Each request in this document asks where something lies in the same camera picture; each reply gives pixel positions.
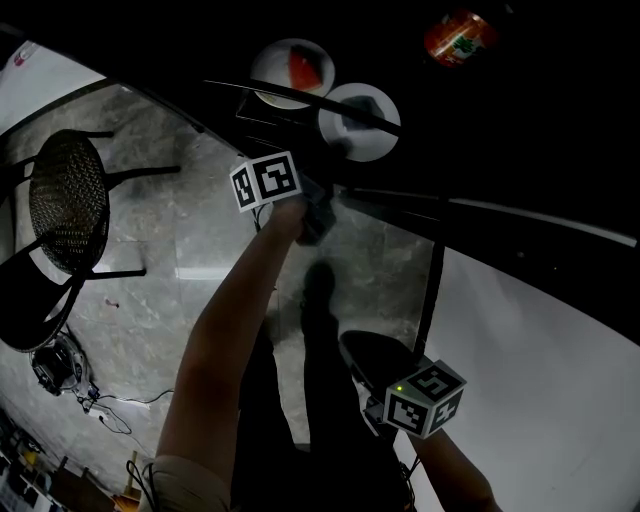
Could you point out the person's black trousers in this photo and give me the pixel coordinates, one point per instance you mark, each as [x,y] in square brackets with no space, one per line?
[325,440]

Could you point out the white round plate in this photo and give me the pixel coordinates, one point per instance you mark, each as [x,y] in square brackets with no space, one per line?
[370,146]
[270,65]

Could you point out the black mini fridge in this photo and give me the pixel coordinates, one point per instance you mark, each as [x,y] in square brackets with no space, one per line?
[500,125]

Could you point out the clear bottle with red label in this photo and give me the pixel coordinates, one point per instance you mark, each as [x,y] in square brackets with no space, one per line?
[22,56]

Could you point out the person's beige shirt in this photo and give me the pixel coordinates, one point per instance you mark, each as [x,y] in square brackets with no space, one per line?
[185,487]

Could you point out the black shoe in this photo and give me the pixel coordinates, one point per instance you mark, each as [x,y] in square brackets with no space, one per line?
[319,290]

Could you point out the orange drink bottle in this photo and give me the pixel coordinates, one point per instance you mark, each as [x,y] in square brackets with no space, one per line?
[455,40]

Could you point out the wooden stand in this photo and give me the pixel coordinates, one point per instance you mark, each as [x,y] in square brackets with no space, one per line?
[129,480]

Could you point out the red watermelon slice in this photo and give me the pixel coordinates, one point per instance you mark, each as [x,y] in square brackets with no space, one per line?
[305,70]

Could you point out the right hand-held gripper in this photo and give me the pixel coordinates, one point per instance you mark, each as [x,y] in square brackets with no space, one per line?
[425,400]

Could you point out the white power strip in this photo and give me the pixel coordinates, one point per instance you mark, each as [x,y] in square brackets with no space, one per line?
[98,415]

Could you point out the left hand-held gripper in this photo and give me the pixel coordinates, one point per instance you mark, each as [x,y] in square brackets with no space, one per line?
[270,180]

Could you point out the person's left forearm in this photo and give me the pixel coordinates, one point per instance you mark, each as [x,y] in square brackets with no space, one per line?
[225,325]

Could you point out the person's right forearm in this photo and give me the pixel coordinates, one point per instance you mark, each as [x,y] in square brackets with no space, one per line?
[450,470]

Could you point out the black wicker chair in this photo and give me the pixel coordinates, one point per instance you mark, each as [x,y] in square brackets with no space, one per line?
[70,200]

